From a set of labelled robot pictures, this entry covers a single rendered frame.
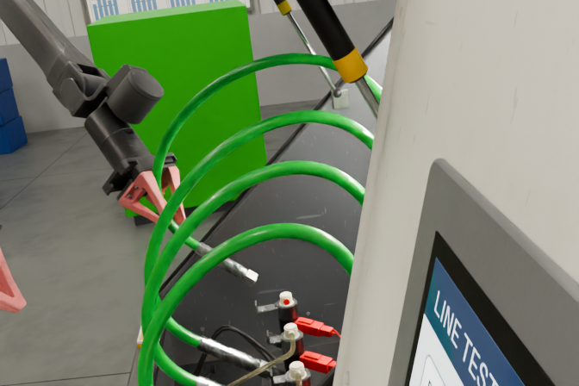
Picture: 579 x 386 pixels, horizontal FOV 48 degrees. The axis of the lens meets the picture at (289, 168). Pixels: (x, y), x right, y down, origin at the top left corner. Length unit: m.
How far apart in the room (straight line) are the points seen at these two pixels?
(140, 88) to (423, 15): 0.62
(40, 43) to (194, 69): 2.98
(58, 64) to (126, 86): 0.15
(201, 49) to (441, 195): 3.77
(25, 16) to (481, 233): 0.99
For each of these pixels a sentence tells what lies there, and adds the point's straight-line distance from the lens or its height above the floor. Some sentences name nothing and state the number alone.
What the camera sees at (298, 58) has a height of 1.42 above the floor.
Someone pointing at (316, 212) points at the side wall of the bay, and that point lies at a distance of 1.17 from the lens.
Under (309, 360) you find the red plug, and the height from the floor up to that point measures 1.08.
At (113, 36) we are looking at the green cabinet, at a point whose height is 1.22.
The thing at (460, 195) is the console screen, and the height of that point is 1.44.
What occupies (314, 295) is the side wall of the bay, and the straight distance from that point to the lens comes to 1.24.
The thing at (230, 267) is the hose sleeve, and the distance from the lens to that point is 0.94.
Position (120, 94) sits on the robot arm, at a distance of 0.95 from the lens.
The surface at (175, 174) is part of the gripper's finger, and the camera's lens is 0.95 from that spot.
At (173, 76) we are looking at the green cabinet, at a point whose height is 0.94.
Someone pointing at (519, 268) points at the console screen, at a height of 1.44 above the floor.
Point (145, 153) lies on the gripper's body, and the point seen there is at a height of 1.30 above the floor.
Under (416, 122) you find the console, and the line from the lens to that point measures 0.35.
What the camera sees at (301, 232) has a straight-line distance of 0.57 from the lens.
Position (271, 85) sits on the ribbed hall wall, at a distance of 7.30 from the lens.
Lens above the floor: 1.54
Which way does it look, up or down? 18 degrees down
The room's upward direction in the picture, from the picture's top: 7 degrees counter-clockwise
